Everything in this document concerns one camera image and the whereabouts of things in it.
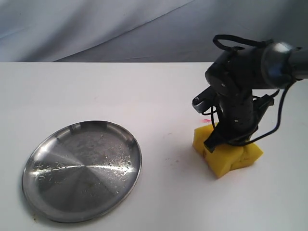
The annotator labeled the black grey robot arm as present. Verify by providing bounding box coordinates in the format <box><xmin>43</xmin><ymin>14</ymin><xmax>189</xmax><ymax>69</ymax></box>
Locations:
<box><xmin>193</xmin><ymin>41</ymin><xmax>308</xmax><ymax>152</ymax></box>

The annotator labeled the yellow sponge block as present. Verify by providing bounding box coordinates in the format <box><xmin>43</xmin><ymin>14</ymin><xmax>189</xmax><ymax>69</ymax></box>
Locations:
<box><xmin>192</xmin><ymin>125</ymin><xmax>263</xmax><ymax>179</ymax></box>

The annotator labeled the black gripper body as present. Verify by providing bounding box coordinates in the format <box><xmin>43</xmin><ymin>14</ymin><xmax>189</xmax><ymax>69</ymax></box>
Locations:
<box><xmin>205</xmin><ymin>48</ymin><xmax>265</xmax><ymax>142</ymax></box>

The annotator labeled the round steel plate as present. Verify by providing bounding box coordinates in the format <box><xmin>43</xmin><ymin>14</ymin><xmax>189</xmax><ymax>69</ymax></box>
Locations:
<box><xmin>22</xmin><ymin>120</ymin><xmax>142</xmax><ymax>223</ymax></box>

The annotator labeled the black cable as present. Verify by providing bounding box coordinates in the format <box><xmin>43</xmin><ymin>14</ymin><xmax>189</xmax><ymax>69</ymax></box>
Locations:
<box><xmin>202</xmin><ymin>34</ymin><xmax>304</xmax><ymax>147</ymax></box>

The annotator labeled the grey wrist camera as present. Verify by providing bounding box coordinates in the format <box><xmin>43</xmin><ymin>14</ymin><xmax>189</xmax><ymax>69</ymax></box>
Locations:
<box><xmin>192</xmin><ymin>87</ymin><xmax>216</xmax><ymax>114</ymax></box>

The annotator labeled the grey backdrop cloth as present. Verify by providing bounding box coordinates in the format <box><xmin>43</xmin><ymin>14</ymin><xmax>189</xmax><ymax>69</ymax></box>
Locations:
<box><xmin>0</xmin><ymin>0</ymin><xmax>308</xmax><ymax>62</ymax></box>

